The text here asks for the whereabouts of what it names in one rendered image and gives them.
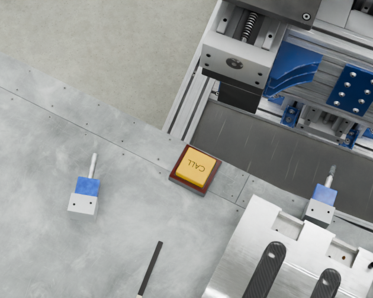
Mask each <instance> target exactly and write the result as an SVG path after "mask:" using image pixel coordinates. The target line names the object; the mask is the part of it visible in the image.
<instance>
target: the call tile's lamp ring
mask: <svg viewBox="0 0 373 298"><path fill-rule="evenodd" d="M189 147H191V148H193V149H195V150H197V151H199V152H201V153H203V154H205V155H207V156H209V157H211V158H213V159H215V160H216V162H217V164H216V166H215V168H214V170H213V172H212V173H211V175H210V177H209V179H208V181H207V182H206V184H205V186H204V188H203V189H201V188H199V187H197V186H195V185H193V184H191V183H189V182H187V181H185V180H183V179H181V178H179V177H177V176H175V175H174V174H175V172H176V170H177V168H178V166H179V165H180V163H181V161H182V159H183V157H184V155H185V153H186V152H187V150H188V149H189ZM220 164H221V161H220V160H218V159H216V158H214V157H212V156H210V155H208V154H206V153H204V152H202V151H200V150H198V149H196V148H194V147H192V146H190V145H188V144H187V145H186V147H185V148H184V150H183V152H182V154H181V156H180V158H179V159H178V161H177V163H176V164H175V167H174V168H173V170H172V172H171V174H170V175H169V177H171V178H173V179H175V180H177V181H179V182H181V183H183V184H185V185H187V186H189V187H191V188H193V189H195V190H197V191H199V192H201V193H203V194H205V192H206V190H207V188H208V186H209V185H210V183H211V181H212V179H213V177H214V175H215V173H216V171H217V169H218V167H219V166H220Z"/></svg>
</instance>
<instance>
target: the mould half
mask: <svg viewBox="0 0 373 298"><path fill-rule="evenodd" d="M281 210H282V208H280V207H279V206H277V205H274V204H273V203H271V202H268V201H267V200H265V199H263V198H261V197H259V196H257V195H253V196H252V198H251V200H250V202H249V204H248V206H247V208H246V210H245V212H244V214H243V216H242V218H241V220H240V222H239V224H238V226H237V228H236V230H235V232H234V234H233V236H232V238H231V240H230V242H229V244H228V246H227V248H226V250H225V252H224V254H223V256H222V258H221V260H220V262H219V264H218V266H217V268H216V270H215V272H214V274H213V276H212V278H211V280H210V282H209V284H208V286H207V288H206V290H205V292H204V294H203V296H202V298H242V296H243V294H244V292H245V290H246V288H247V285H248V284H249V282H250V279H251V278H252V276H253V273H254V271H255V269H256V267H257V265H258V263H259V260H260V258H261V256H262V254H263V252H264V250H265V248H266V246H268V244H269V243H270V242H272V241H279V242H281V243H283V244H284V245H285V247H286V250H287V253H286V257H285V260H284V262H283V263H282V266H281V268H280V270H279V272H278V274H277V276H276V279H275V281H274V283H273V285H272V287H271V289H270V291H269V293H268V295H267V297H266V298H310V296H311V294H312V292H313V290H314V288H315V285H316V283H317V281H318V279H319V277H320V275H321V273H322V272H323V271H324V270H325V269H327V268H333V269H335V270H337V271H338V272H339V274H340V276H341V282H340V283H341V284H340V287H339V289H338V291H337V293H336V296H335V298H366V296H367V293H368V291H369V288H370V286H371V283H372V281H373V269H371V270H370V269H369V268H368V265H369V264H370V263H371V262H373V253H371V252H369V251H367V250H365V249H363V248H361V247H359V248H358V250H359V252H358V255H357V257H356V260H355V262H354V264H353V266H352V268H349V267H347V266H345V265H343V264H341V263H339V262H337V261H335V260H333V259H331V258H329V257H327V256H325V253H326V251H327V249H328V247H329V245H330V242H331V240H332V238H333V237H335V234H333V233H331V232H329V231H327V230H325V229H323V228H321V227H319V226H317V225H315V224H313V223H311V222H309V221H307V220H305V221H304V223H306V224H305V225H304V228H303V230H302V232H301V234H300V237H299V239H298V241H295V240H293V239H291V238H289V237H287V236H285V235H283V234H281V233H279V232H277V231H275V230H273V229H271V227H272V225H273V223H274V221H275V218H276V216H277V214H278V212H279V211H281Z"/></svg>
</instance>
